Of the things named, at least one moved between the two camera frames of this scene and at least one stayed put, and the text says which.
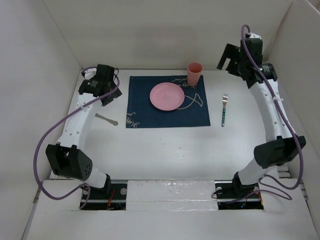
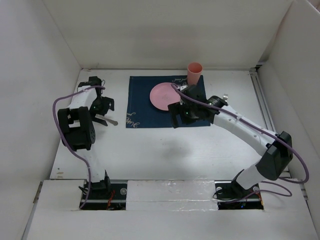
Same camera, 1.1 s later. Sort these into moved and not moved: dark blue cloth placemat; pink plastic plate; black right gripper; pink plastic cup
Moved: black right gripper
Not moved: pink plastic plate; pink plastic cup; dark blue cloth placemat
